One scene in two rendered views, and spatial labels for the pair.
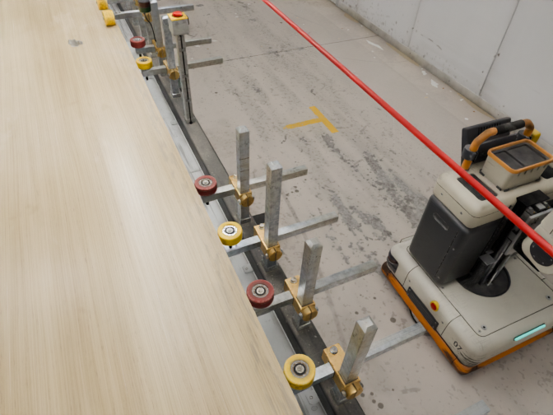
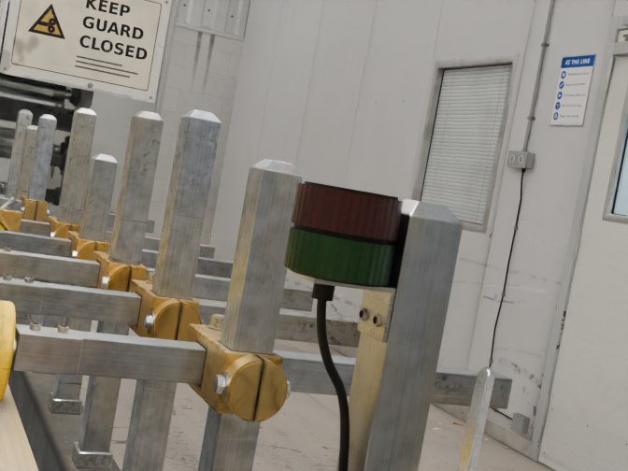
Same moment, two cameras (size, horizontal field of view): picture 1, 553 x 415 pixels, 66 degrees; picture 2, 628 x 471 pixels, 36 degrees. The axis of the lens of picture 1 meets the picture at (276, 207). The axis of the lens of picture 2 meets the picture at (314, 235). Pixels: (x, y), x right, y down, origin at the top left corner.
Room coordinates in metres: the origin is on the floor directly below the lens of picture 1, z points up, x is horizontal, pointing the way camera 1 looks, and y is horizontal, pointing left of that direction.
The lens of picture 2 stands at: (1.71, 0.72, 1.11)
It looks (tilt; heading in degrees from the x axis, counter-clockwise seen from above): 3 degrees down; 4
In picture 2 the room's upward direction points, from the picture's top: 10 degrees clockwise
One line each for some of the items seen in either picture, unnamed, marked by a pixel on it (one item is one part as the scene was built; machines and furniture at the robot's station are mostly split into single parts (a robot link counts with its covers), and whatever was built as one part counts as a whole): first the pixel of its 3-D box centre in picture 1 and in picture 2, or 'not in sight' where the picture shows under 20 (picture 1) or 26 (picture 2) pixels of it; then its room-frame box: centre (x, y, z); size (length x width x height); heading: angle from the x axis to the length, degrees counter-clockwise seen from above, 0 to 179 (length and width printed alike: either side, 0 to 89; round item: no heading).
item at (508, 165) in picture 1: (515, 165); not in sight; (1.40, -0.96, 0.87); 0.23 x 0.15 x 0.11; 117
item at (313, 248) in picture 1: (305, 294); not in sight; (0.72, -0.10, 0.87); 0.04 x 0.04 x 0.48; 27
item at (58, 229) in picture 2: not in sight; (64, 235); (3.40, 1.28, 0.95); 0.14 x 0.06 x 0.05; 27
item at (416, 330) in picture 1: (360, 356); not in sight; (0.56, -0.26, 0.81); 0.43 x 0.03 x 0.04; 117
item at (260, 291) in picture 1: (259, 300); not in sight; (0.69, 0.03, 0.85); 0.08 x 0.08 x 0.11
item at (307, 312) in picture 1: (300, 298); not in sight; (0.74, -0.09, 0.81); 0.14 x 0.06 x 0.05; 27
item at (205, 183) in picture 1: (206, 193); not in sight; (1.14, 0.26, 0.85); 0.08 x 0.08 x 0.11
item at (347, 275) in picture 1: (317, 286); not in sight; (0.78, -0.14, 0.81); 0.43 x 0.03 x 0.04; 117
